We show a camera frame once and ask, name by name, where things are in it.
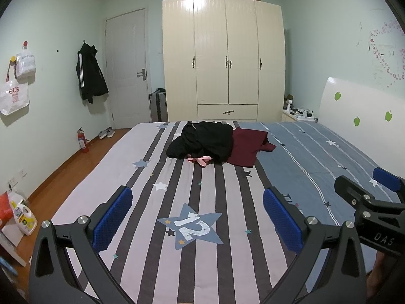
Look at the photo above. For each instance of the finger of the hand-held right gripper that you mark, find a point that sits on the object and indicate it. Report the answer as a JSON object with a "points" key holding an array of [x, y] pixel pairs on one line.
{"points": [[387, 177], [348, 186]]}

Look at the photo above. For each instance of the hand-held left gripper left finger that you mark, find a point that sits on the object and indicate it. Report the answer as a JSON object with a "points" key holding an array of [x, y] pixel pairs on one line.
{"points": [[114, 215]]}

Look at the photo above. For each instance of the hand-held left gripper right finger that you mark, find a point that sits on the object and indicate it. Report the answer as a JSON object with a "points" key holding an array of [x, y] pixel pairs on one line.
{"points": [[281, 221]]}

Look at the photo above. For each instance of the pink shirt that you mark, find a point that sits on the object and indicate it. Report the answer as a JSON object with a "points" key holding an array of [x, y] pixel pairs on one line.
{"points": [[201, 161]]}

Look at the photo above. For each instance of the black printed t-shirt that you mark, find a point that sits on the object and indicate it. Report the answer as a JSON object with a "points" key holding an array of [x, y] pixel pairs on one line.
{"points": [[202, 141]]}

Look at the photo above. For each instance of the green apple sticker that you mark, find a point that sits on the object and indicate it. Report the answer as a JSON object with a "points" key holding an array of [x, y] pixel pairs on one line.
{"points": [[338, 96], [357, 121], [388, 116]]}

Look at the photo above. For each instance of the bed with striped star sheet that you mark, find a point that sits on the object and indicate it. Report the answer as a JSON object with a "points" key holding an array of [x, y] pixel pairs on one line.
{"points": [[221, 190]]}

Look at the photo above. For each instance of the red fire extinguisher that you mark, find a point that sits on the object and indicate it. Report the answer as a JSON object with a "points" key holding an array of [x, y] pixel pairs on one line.
{"points": [[83, 142]]}

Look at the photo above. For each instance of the white bed headboard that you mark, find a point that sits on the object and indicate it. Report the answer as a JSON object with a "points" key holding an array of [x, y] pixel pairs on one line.
{"points": [[364, 101]]}

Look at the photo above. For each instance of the maroon shirt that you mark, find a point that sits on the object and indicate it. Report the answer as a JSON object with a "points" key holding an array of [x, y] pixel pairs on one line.
{"points": [[248, 147]]}

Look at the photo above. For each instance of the grey shoe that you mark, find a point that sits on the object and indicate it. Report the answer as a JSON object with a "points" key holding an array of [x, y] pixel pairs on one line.
{"points": [[102, 134], [110, 132]]}

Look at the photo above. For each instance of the white detergent bottle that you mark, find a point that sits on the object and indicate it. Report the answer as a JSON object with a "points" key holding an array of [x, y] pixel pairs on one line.
{"points": [[23, 217]]}

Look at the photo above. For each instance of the white nightstand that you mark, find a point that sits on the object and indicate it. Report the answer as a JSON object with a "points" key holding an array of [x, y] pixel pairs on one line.
{"points": [[289, 117]]}

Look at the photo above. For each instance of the small white fan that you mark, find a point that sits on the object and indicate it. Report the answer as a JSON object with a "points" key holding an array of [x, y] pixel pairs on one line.
{"points": [[289, 104]]}

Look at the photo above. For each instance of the white box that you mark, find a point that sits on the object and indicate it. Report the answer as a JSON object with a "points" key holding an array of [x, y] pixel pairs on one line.
{"points": [[12, 243]]}

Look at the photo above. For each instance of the red bag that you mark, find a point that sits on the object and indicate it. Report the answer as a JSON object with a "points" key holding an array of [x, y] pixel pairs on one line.
{"points": [[4, 209]]}

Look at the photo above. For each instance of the upright silver suitcase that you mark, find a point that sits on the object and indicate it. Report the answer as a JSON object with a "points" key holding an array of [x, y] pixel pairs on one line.
{"points": [[158, 106]]}

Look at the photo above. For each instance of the black striped jacket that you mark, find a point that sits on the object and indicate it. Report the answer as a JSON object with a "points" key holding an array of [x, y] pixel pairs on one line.
{"points": [[91, 76]]}

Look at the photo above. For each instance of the white tote bag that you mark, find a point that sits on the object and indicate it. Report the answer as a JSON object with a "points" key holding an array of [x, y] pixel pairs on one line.
{"points": [[14, 96]]}

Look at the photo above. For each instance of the white door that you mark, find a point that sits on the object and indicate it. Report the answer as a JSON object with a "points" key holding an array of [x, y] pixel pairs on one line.
{"points": [[126, 53]]}

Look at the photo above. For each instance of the clear plastic bag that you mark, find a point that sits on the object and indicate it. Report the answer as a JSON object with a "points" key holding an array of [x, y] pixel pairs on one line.
{"points": [[25, 65]]}

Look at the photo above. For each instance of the cream wardrobe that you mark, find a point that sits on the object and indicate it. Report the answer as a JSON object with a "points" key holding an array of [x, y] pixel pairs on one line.
{"points": [[212, 53]]}

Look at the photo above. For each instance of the white wall outlet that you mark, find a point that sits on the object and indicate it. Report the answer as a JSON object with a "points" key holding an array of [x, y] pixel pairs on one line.
{"points": [[23, 173], [11, 185]]}

